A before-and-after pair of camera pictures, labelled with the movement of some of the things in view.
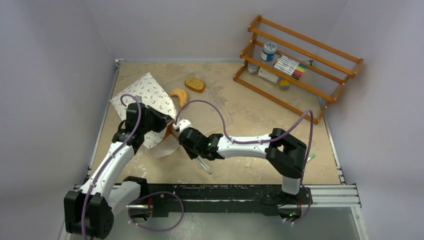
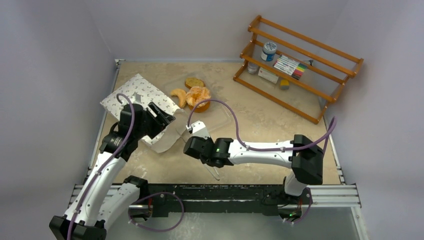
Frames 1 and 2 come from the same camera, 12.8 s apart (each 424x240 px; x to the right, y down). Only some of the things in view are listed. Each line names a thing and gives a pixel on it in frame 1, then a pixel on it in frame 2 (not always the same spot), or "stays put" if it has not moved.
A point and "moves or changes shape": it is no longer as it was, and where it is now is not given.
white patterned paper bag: [147, 90] moves or changes shape
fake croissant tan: [181, 95] stays put
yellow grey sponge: [284, 84] stays put
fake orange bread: [168, 131] → [196, 95]
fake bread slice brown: [195, 84] stays put
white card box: [269, 75] stays put
